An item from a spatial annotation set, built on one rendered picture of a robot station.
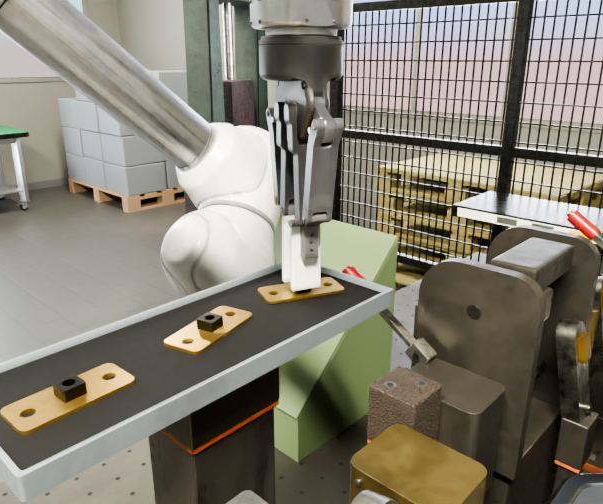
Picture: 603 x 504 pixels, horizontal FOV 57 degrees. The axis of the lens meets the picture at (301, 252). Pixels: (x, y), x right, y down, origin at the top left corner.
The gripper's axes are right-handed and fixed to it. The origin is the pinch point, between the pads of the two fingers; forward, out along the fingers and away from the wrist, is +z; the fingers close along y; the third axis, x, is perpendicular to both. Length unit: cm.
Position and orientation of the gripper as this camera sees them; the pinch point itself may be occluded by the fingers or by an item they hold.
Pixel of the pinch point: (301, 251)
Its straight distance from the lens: 55.6
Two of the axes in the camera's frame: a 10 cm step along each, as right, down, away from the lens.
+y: 3.8, 3.1, -8.7
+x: 9.3, -1.2, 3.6
